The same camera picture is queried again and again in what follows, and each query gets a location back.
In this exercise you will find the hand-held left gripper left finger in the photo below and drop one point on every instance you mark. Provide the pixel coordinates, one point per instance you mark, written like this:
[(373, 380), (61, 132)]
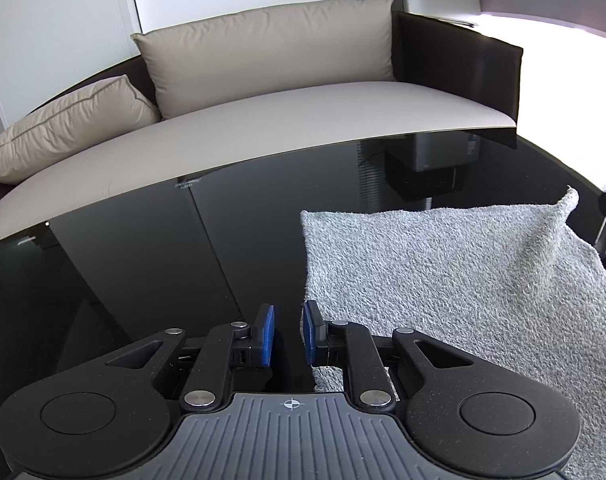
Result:
[(264, 336)]

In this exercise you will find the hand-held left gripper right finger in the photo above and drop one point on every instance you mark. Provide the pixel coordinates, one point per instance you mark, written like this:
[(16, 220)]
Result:
[(311, 334)]

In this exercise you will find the light grey terry towel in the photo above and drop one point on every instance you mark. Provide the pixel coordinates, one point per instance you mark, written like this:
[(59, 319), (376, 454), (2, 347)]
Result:
[(433, 270)]

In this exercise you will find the large beige cushion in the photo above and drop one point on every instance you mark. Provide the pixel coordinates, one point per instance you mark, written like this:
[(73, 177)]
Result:
[(263, 55)]

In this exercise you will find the dark brown sofa beige seat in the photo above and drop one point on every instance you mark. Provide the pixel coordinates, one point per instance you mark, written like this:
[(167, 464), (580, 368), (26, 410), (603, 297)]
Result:
[(283, 120)]

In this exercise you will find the small beige cushion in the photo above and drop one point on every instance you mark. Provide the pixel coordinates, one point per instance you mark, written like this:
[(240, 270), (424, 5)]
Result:
[(68, 130)]

